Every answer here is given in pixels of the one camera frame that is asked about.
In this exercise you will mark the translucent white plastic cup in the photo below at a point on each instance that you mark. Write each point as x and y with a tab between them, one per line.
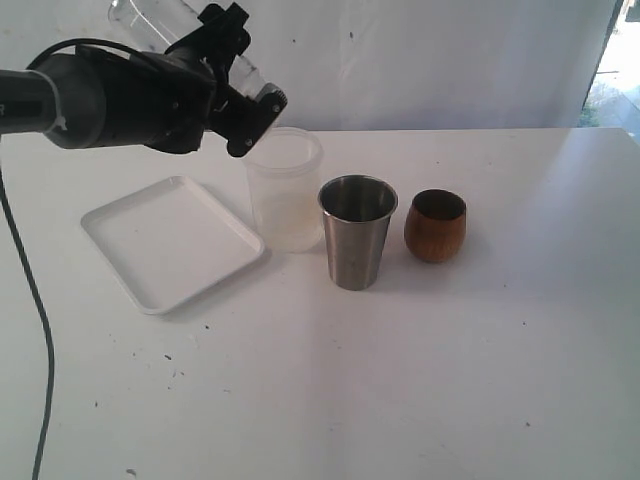
283	173

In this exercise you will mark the round wooden cup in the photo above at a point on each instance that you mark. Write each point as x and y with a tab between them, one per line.
435	226

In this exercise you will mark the white backdrop sheet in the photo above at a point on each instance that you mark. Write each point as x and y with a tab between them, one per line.
391	65

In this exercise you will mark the clear plastic shaker cup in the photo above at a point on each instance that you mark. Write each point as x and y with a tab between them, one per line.
152	25

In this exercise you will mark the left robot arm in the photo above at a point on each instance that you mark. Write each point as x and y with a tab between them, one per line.
75	92

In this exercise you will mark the white rectangular tray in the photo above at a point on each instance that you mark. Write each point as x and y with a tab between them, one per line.
171	241

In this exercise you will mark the clear plastic shaker lid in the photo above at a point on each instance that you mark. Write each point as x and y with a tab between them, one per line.
246	78

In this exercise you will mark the stainless steel cup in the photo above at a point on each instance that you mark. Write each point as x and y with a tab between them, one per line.
356	214

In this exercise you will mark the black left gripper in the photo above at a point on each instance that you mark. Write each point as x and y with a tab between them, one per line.
178	90

